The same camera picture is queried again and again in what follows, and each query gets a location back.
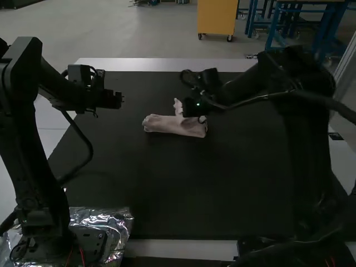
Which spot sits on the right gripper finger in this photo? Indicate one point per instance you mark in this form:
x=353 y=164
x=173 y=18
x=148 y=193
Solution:
x=202 y=119

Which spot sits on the pale towel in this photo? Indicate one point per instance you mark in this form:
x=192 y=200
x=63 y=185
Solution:
x=172 y=126

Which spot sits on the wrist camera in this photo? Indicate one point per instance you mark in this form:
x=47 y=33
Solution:
x=210 y=78
x=79 y=75

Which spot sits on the silver foil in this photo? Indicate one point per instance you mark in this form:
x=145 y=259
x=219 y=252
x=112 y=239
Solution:
x=114 y=222

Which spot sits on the yellow wheeled cabinet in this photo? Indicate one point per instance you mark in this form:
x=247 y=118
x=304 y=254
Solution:
x=217 y=16

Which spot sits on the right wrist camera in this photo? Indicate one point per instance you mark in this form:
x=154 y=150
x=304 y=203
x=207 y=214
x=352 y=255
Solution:
x=210 y=78

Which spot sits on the dark base panel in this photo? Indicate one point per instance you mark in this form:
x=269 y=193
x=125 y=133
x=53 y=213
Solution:
x=180 y=262

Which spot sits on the black mat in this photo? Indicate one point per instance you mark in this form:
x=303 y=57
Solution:
x=167 y=180

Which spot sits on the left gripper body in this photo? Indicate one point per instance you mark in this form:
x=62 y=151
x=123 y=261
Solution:
x=107 y=98

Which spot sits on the blue metal frame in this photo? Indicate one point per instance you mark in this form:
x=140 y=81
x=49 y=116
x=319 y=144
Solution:
x=274 y=27
x=251 y=16

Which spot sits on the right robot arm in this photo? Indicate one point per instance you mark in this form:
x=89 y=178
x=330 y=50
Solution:
x=306 y=139

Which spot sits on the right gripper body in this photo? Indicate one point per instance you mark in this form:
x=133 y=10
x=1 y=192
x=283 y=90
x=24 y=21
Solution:
x=193 y=107

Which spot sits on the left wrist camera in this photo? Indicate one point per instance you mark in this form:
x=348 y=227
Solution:
x=79 y=75

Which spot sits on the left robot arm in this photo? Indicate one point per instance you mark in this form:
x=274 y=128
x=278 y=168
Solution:
x=27 y=139

